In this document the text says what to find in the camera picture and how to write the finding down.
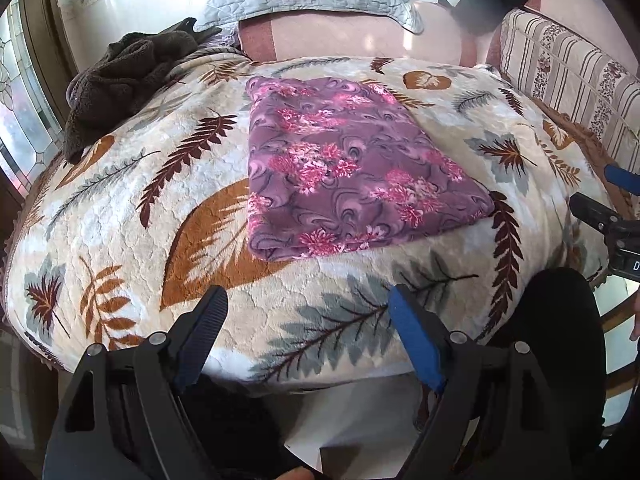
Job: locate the grey quilted pillow cover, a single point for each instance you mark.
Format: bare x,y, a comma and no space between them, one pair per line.
226,12

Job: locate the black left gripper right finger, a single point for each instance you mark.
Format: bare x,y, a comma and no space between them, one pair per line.
424,337

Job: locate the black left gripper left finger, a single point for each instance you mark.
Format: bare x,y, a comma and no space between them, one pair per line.
193,335

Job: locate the dark brown fleece garment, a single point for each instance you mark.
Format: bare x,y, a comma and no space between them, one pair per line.
122,82

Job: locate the striped beige pillow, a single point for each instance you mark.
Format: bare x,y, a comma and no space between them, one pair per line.
569,74

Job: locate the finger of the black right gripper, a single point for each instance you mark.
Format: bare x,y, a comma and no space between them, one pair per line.
624,179

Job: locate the purple floral fleece garment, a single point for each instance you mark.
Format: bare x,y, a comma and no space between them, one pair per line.
337,166

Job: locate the cream leaf-pattern plush blanket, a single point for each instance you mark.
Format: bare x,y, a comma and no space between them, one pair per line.
118,246

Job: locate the pink bed sheet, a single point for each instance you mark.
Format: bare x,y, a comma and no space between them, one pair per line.
278,37

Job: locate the right hand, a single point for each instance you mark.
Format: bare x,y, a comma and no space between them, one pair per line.
635,333

